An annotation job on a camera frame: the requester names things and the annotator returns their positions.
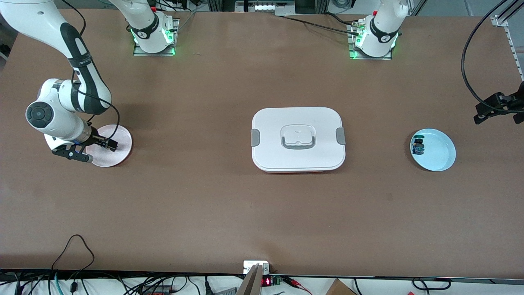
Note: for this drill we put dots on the red clip leads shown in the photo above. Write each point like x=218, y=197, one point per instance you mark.
x=297, y=282

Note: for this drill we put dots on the blue black switch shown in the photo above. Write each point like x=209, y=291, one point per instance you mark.
x=418, y=148

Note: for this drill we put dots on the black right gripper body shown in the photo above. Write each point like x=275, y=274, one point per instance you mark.
x=96, y=139

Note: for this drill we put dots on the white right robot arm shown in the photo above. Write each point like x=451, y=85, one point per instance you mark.
x=61, y=123

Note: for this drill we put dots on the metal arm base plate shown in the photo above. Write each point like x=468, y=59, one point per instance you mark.
x=370, y=58
x=141, y=53

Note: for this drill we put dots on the white lunch box grey clips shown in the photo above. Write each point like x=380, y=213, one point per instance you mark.
x=270, y=123

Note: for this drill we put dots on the white socket block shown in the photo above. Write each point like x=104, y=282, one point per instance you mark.
x=250, y=265

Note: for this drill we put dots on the grey angled bar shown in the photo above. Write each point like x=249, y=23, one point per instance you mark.
x=250, y=284

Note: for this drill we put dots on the white lit power unit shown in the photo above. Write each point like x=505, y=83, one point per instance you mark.
x=264, y=6

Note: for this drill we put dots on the pink round plate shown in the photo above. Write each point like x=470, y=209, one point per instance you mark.
x=116, y=157

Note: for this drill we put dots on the aluminium table edge rail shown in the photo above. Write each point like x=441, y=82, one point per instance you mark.
x=499, y=20

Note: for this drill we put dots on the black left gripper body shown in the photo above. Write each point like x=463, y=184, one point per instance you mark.
x=512, y=103

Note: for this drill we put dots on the brown cardboard box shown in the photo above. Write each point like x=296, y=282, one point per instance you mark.
x=339, y=289

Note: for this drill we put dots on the orange black switch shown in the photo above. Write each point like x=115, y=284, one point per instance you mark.
x=109, y=144

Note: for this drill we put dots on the light blue round plate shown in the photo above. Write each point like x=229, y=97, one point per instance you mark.
x=440, y=153

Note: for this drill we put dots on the red digit display module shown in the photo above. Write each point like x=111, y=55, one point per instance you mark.
x=267, y=282

